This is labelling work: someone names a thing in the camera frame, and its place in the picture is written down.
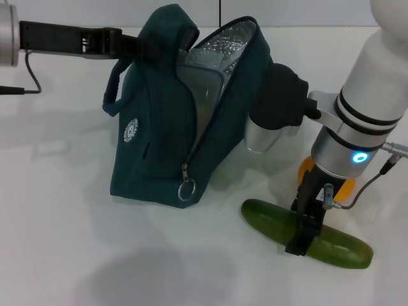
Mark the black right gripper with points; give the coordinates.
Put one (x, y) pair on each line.
(310, 201)

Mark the green cucumber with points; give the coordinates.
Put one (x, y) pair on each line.
(267, 220)

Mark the clear plastic blue-rimmed food container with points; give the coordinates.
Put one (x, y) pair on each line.
(197, 86)

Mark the dark teal fabric lunch bag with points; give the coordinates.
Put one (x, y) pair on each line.
(153, 134)

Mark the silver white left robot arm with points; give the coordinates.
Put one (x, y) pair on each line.
(8, 35)

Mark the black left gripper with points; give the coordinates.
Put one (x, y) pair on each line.
(57, 39)

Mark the orange-yellow pear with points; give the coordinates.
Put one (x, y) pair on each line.
(349, 188)

